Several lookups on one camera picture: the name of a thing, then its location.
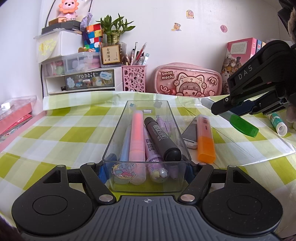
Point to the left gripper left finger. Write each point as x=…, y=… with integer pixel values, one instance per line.
x=95, y=177

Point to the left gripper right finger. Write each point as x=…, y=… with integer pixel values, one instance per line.
x=198, y=177

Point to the orange highlighter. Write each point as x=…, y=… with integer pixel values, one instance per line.
x=205, y=143

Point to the green cap highlighter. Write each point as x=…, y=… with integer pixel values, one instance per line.
x=240, y=124

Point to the white green glue stick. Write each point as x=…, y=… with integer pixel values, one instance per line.
x=279, y=125

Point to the clear plastic organizer tray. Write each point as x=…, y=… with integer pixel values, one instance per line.
x=153, y=109

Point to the lilac pen in tray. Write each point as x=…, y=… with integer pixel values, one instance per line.
x=173, y=169

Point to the purple cartoon pen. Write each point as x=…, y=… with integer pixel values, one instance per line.
x=155, y=167

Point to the pink cover comic book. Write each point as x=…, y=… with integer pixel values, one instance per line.
x=237, y=54

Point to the green checked tablecloth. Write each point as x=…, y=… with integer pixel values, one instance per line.
x=77, y=128

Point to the black marker pen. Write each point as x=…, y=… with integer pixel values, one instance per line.
x=165, y=146

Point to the pink highlighter in tray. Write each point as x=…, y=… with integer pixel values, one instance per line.
x=137, y=149

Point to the grey white eraser case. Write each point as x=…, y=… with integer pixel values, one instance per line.
x=190, y=135

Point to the pink cat pencil case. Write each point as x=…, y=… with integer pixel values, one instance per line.
x=183, y=79

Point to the red flat box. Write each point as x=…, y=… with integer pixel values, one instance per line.
x=15, y=112

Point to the pink perforated pen holder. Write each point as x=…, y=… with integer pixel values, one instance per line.
x=134, y=77

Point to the white drawer organizer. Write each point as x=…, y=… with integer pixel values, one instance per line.
x=66, y=68

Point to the bamboo plant in glass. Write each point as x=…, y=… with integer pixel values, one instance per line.
x=111, y=52

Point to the colourful twisted cube puzzle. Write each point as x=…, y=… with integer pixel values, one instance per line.
x=93, y=37

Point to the pink lion figurine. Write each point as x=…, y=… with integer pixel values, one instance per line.
x=67, y=9

